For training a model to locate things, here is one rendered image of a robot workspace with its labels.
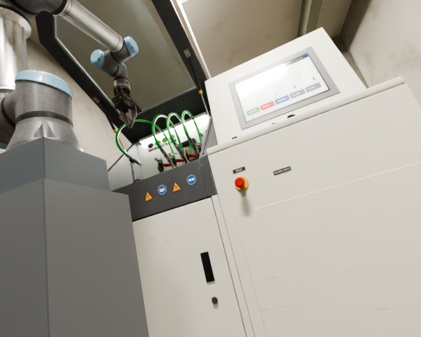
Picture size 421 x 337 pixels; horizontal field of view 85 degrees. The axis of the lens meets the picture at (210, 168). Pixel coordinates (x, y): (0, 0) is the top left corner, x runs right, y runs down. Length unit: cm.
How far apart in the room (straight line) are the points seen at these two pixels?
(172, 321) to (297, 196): 63
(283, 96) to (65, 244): 108
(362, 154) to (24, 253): 88
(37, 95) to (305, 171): 78
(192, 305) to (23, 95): 80
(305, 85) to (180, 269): 100
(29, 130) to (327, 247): 84
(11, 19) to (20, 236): 71
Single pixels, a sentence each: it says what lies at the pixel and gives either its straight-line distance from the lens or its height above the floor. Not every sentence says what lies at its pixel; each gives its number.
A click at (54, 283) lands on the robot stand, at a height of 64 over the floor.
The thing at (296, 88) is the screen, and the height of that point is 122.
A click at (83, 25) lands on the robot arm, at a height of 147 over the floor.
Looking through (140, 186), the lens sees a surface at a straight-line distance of 104.
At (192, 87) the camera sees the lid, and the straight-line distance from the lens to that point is 157.
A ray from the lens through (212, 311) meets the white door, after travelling 93.
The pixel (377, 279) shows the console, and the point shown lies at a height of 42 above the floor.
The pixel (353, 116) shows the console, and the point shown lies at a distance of 91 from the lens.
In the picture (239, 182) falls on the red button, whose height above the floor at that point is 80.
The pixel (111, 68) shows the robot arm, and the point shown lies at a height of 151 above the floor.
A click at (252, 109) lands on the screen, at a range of 123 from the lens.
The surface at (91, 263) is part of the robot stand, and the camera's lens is 50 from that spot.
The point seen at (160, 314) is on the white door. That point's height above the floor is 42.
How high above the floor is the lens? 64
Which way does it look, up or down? 16 degrees up
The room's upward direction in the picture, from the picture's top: 15 degrees counter-clockwise
